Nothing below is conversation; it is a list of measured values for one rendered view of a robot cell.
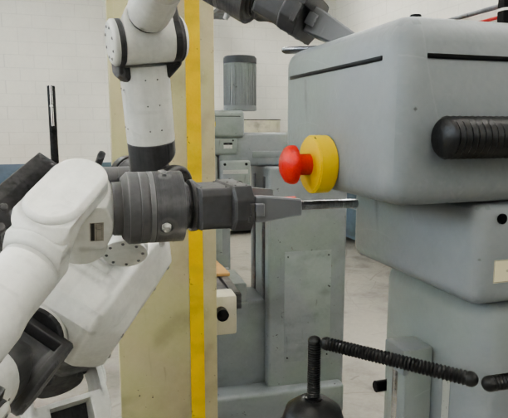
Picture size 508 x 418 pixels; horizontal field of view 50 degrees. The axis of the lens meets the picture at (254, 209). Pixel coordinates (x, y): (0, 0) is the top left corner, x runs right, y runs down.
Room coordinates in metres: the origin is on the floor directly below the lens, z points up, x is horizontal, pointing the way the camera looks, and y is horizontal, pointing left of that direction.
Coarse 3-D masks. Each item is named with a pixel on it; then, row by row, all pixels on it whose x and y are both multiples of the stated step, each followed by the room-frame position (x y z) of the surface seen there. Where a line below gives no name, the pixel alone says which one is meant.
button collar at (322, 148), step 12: (312, 144) 0.56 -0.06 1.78; (324, 144) 0.55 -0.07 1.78; (312, 156) 0.56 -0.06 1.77; (324, 156) 0.54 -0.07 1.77; (336, 156) 0.55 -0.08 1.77; (324, 168) 0.54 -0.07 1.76; (336, 168) 0.55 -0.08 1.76; (312, 180) 0.56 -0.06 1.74; (324, 180) 0.55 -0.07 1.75; (312, 192) 0.57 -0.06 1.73
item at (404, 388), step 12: (396, 348) 0.60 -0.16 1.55; (408, 348) 0.59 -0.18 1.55; (420, 348) 0.59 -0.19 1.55; (396, 372) 0.60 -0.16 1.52; (408, 372) 0.59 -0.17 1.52; (396, 384) 0.60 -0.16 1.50; (408, 384) 0.59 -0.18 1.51; (420, 384) 0.59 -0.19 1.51; (396, 396) 0.60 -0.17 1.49; (408, 396) 0.59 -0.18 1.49; (420, 396) 0.59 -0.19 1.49; (396, 408) 0.60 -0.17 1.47; (408, 408) 0.59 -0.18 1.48; (420, 408) 0.59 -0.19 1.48
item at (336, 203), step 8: (312, 200) 0.69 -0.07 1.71; (320, 200) 0.69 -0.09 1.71; (328, 200) 0.70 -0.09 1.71; (336, 200) 0.70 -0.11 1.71; (344, 200) 0.70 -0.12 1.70; (352, 200) 0.70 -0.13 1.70; (304, 208) 0.69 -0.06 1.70; (312, 208) 0.69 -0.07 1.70; (320, 208) 0.69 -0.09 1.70; (328, 208) 0.70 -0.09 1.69
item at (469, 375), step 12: (324, 348) 0.53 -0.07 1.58; (336, 348) 0.52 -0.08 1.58; (348, 348) 0.51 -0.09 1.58; (360, 348) 0.51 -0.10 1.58; (372, 348) 0.51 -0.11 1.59; (372, 360) 0.50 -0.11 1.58; (384, 360) 0.49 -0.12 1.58; (396, 360) 0.49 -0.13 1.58; (408, 360) 0.48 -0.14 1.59; (420, 360) 0.48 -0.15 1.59; (420, 372) 0.48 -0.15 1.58; (432, 372) 0.47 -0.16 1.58; (444, 372) 0.46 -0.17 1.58; (456, 372) 0.46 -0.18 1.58; (468, 372) 0.45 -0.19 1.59; (468, 384) 0.45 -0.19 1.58
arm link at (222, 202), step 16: (160, 176) 0.65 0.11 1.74; (176, 176) 0.66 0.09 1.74; (160, 192) 0.64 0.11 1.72; (176, 192) 0.64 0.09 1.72; (192, 192) 0.66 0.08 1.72; (208, 192) 0.65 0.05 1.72; (224, 192) 0.66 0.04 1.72; (240, 192) 0.65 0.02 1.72; (160, 208) 0.63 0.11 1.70; (176, 208) 0.64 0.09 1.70; (192, 208) 0.66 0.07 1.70; (208, 208) 0.65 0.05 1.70; (224, 208) 0.65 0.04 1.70; (240, 208) 0.64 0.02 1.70; (160, 224) 0.63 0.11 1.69; (176, 224) 0.64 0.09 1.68; (192, 224) 0.67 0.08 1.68; (208, 224) 0.65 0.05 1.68; (224, 224) 0.66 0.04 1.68; (240, 224) 0.65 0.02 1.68; (160, 240) 0.65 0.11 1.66; (176, 240) 0.66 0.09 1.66
